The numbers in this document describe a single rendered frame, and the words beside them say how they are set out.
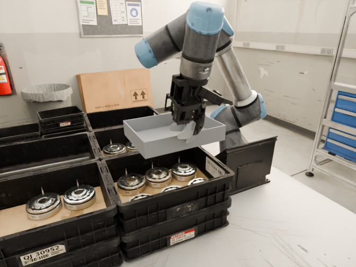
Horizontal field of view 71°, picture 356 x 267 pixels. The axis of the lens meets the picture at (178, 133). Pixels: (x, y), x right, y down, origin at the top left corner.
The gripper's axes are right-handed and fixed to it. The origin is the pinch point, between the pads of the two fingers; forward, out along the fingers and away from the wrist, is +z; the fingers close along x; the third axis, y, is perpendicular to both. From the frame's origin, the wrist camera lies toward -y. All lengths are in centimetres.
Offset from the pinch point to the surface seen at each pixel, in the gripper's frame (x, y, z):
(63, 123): -173, 13, 107
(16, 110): -294, 54, 159
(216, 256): 21.6, -4.3, 34.1
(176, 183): -6.8, -4.8, 28.7
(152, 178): -10.6, 3.8, 26.4
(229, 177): 8.3, -14.0, 14.5
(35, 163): -51, 41, 41
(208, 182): 7.3, -6.0, 14.3
